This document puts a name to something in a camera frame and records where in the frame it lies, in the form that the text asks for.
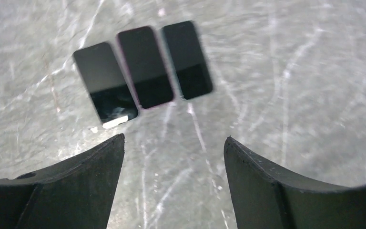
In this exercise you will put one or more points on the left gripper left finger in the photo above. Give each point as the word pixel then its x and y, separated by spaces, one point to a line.
pixel 76 193

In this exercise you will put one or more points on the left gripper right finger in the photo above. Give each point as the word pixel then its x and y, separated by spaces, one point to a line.
pixel 266 195

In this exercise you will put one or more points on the black phone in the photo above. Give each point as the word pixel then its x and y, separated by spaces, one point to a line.
pixel 103 79
pixel 145 66

